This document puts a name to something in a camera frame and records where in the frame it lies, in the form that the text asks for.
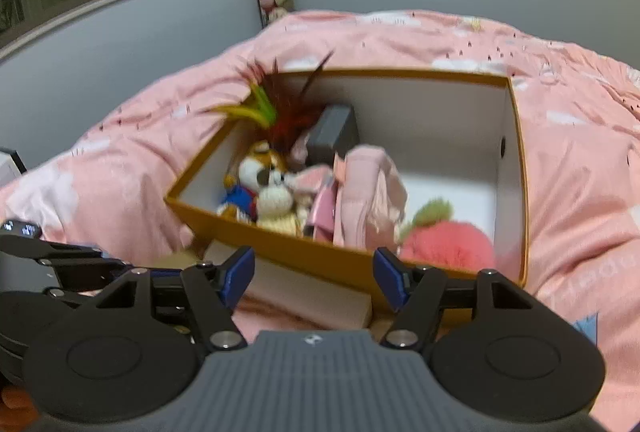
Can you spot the long beige box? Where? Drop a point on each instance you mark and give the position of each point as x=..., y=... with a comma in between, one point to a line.
x=300, y=292

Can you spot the pink fabric pouch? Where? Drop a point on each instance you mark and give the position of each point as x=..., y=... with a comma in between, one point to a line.
x=367, y=192

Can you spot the red feather toy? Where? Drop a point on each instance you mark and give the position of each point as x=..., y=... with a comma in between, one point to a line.
x=285, y=112

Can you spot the white panel with dark frame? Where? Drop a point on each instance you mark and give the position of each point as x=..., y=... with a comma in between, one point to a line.
x=7, y=169

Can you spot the dark grey box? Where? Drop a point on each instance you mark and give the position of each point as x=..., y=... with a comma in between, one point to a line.
x=332, y=132

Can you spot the orange cardboard box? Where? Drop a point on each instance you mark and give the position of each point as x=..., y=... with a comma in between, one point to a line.
x=440, y=137

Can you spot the pink fluffy ball plush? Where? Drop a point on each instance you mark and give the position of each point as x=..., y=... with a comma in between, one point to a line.
x=450, y=244

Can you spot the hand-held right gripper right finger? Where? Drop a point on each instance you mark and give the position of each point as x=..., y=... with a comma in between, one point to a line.
x=392, y=281

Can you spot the cream crochet doll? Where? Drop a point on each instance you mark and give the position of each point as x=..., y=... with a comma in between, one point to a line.
x=275, y=202

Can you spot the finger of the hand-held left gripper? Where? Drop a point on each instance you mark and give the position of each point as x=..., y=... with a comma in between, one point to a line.
x=70, y=253
x=85, y=279

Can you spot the pink printed blanket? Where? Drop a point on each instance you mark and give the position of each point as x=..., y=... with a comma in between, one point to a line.
x=575, y=162

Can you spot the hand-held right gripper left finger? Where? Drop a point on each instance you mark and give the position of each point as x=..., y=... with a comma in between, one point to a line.
x=237, y=276

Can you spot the pink notebook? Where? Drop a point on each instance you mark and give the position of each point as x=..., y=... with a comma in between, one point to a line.
x=322, y=212

